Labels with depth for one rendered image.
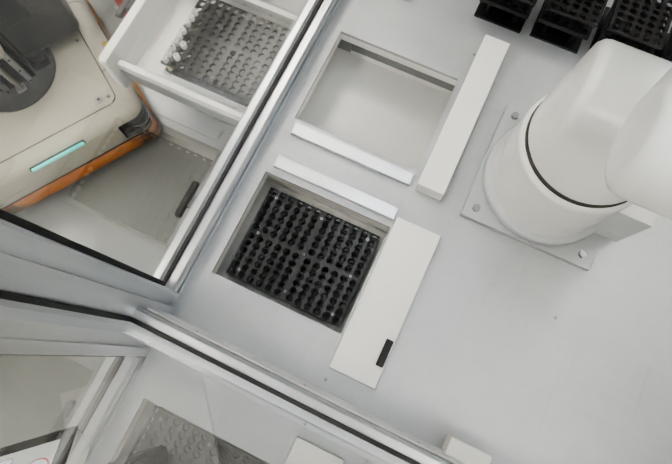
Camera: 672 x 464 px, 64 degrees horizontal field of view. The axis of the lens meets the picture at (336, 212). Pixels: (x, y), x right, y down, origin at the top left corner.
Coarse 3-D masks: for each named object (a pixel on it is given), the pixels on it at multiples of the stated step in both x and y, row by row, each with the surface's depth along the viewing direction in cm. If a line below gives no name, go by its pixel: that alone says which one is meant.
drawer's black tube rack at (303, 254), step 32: (256, 224) 101; (288, 224) 101; (320, 224) 98; (352, 224) 98; (256, 256) 96; (288, 256) 96; (320, 256) 99; (352, 256) 100; (288, 288) 95; (320, 288) 95; (352, 288) 95
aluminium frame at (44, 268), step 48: (336, 0) 102; (288, 96) 99; (240, 144) 92; (0, 240) 44; (48, 240) 50; (192, 240) 88; (0, 288) 46; (48, 288) 53; (96, 288) 62; (144, 288) 75; (192, 336) 74; (288, 384) 72; (384, 432) 71
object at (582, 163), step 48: (624, 48) 62; (576, 96) 63; (624, 96) 60; (528, 144) 77; (576, 144) 65; (624, 144) 43; (480, 192) 93; (528, 192) 79; (576, 192) 72; (624, 192) 41; (528, 240) 90; (576, 240) 89
